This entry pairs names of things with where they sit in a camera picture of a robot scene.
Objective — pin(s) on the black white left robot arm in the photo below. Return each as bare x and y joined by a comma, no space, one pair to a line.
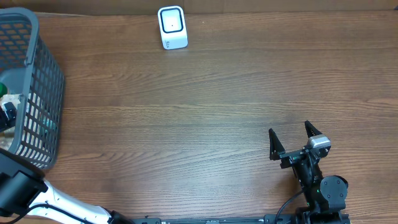
25,191

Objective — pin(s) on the grey plastic shopping basket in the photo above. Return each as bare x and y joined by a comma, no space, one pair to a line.
30,71

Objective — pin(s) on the green cap white bottle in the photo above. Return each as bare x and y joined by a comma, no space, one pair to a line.
3,90

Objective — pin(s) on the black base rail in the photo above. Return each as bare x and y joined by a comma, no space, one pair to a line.
217,221

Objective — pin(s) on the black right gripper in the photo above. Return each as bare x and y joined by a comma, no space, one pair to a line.
277,148

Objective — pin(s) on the white barcode scanner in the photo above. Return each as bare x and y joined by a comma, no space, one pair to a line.
173,30

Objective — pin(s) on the beige clear plastic pouch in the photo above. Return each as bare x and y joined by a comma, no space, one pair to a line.
14,99

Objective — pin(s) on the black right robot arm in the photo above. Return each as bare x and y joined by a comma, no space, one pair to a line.
325,196

